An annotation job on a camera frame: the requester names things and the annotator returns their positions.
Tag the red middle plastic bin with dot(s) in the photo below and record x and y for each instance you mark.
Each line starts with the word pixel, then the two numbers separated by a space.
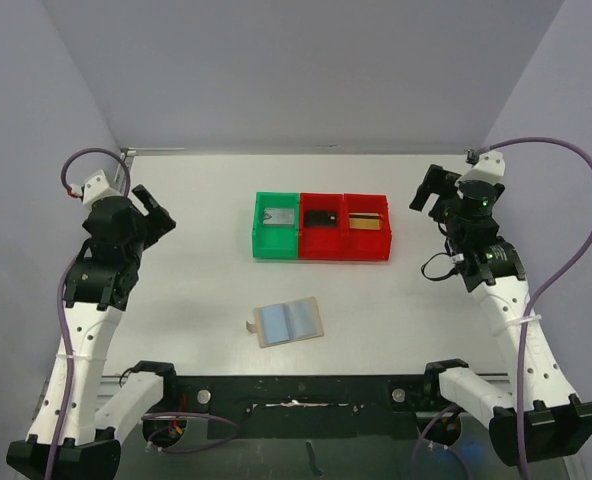
pixel 320 236

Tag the black card in red bin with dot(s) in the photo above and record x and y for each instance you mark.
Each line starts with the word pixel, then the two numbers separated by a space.
pixel 320 219

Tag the red plastic bin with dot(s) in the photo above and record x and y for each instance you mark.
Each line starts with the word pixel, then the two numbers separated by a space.
pixel 320 236
pixel 368 237

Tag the silver card in green bin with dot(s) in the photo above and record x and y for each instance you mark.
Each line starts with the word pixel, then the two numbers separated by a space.
pixel 278 217

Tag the red right plastic bin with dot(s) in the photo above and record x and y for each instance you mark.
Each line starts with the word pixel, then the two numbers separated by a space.
pixel 368 237

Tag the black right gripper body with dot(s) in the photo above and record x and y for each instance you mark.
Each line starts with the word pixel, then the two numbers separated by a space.
pixel 434 187

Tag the gold card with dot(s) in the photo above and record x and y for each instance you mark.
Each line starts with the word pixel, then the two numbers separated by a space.
pixel 365 221

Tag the beige leather card holder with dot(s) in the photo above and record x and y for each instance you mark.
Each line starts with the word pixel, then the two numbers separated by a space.
pixel 288 322

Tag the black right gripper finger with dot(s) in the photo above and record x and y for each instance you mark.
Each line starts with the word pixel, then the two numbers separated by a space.
pixel 424 191
pixel 439 180

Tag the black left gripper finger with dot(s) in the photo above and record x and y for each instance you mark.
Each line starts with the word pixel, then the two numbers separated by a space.
pixel 145 198
pixel 160 223

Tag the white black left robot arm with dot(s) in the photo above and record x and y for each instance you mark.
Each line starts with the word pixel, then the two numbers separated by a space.
pixel 71 436

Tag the green plastic bin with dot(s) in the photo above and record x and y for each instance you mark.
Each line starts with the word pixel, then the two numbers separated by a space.
pixel 275 228

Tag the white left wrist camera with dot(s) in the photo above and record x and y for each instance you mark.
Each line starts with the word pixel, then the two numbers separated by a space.
pixel 96 188

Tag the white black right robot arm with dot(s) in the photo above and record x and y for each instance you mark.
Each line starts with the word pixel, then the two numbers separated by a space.
pixel 543 415

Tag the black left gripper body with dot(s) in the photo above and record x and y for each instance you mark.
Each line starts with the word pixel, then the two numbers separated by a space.
pixel 152 215

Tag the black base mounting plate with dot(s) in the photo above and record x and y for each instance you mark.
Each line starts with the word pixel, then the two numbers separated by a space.
pixel 296 407

